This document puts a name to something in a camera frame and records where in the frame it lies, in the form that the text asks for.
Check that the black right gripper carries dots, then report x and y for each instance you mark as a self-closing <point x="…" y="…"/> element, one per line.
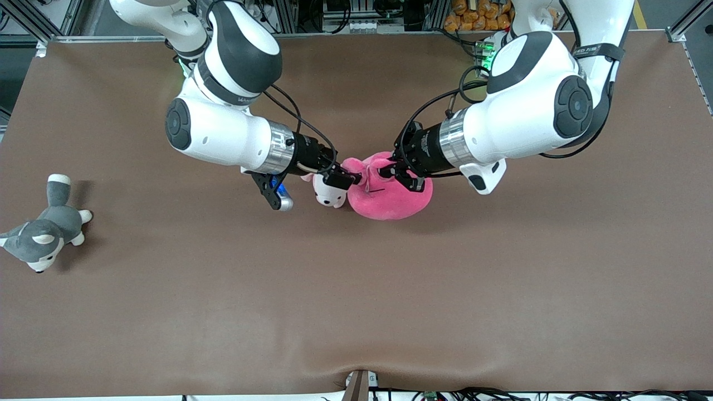
<point x="309" y="154"/>

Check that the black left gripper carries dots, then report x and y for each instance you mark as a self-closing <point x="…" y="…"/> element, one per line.
<point x="424" y="149"/>

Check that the pink round plush toy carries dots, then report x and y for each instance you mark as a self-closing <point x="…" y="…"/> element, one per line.
<point x="390" y="203"/>

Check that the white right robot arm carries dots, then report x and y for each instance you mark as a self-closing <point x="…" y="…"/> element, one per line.
<point x="223" y="128"/>

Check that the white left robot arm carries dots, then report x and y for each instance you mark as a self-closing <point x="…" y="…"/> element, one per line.
<point x="529" y="111"/>

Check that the brown table cover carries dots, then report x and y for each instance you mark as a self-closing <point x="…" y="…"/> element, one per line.
<point x="356" y="289"/>

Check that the orange snack bags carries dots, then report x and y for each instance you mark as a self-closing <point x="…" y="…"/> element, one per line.
<point x="473" y="15"/>

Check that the grey white husky plush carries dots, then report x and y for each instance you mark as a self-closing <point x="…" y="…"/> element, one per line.
<point x="53" y="225"/>

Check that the aluminium corner profile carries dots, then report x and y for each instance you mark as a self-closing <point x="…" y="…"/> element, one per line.
<point x="690" y="22"/>

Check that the grey metal bracket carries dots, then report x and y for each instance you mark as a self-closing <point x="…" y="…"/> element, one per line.
<point x="357" y="387"/>

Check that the aluminium table edge rail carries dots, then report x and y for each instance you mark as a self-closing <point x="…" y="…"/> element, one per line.
<point x="111" y="38"/>

